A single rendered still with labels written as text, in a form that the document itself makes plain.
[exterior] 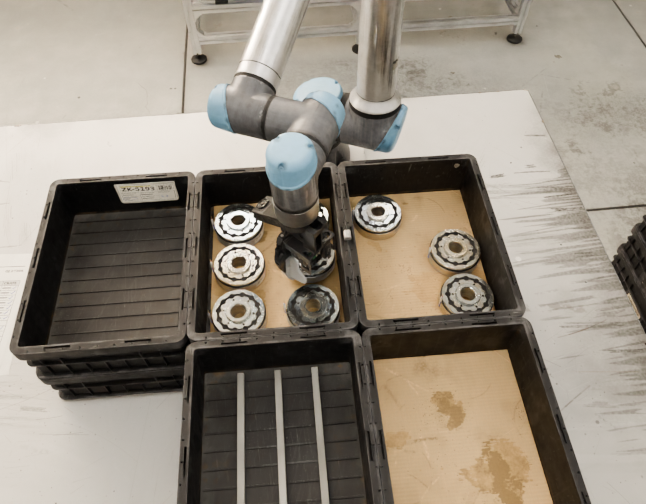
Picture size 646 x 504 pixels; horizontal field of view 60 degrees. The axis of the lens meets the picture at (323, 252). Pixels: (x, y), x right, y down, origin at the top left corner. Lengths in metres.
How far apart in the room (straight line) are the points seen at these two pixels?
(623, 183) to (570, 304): 1.41
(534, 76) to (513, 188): 1.63
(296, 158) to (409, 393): 0.48
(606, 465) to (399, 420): 0.43
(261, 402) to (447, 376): 0.34
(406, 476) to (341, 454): 0.11
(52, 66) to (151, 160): 1.76
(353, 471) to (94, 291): 0.62
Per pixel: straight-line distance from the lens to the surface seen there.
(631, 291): 2.13
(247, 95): 0.95
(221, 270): 1.15
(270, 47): 0.99
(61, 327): 1.22
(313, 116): 0.90
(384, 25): 1.17
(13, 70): 3.38
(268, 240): 1.22
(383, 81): 1.24
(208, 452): 1.03
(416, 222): 1.26
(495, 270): 1.16
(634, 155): 2.90
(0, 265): 1.53
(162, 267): 1.22
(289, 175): 0.82
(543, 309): 1.36
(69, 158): 1.70
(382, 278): 1.16
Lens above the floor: 1.81
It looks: 55 degrees down
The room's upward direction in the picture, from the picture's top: straight up
